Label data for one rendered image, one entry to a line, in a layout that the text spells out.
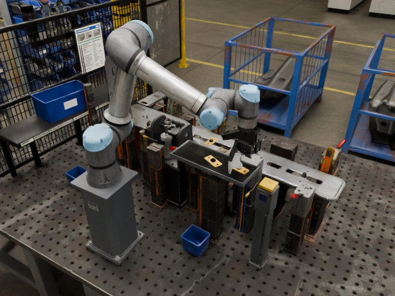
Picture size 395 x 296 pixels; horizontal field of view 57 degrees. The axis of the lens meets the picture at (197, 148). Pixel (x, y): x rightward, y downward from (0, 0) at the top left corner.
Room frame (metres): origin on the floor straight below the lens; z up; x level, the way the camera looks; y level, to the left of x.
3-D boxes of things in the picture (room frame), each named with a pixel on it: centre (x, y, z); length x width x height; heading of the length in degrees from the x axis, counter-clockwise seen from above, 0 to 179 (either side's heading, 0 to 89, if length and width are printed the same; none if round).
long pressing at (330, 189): (1.69, -0.10, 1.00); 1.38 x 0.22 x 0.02; 55
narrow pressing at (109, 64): (2.12, 0.51, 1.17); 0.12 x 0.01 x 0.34; 145
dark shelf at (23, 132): (2.05, 0.77, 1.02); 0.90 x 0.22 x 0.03; 145
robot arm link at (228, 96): (1.23, -0.09, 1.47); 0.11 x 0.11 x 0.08; 74
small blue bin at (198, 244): (1.21, 0.01, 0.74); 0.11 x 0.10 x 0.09; 55
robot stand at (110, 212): (1.25, 0.40, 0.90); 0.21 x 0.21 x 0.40; 59
